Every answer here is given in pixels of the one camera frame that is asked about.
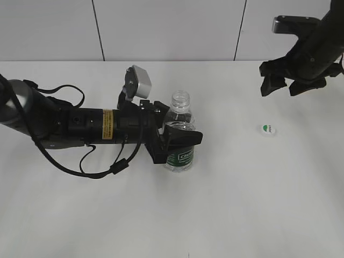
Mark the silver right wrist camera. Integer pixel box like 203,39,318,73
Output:
272,15,320,36

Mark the clear cestbon water bottle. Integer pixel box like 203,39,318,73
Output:
163,90,196,173

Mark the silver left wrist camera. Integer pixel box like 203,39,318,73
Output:
122,65,152,102

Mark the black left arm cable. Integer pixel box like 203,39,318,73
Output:
0,74,146,179

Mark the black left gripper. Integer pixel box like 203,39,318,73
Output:
114,100,203,164

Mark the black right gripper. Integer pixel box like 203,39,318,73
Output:
259,48,343,97

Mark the white green bottle cap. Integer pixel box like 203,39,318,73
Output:
259,124,277,137

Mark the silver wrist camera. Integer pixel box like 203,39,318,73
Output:
122,65,152,102
272,15,320,36

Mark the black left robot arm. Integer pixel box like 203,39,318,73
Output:
8,75,203,164

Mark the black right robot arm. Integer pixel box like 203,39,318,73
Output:
259,1,343,97

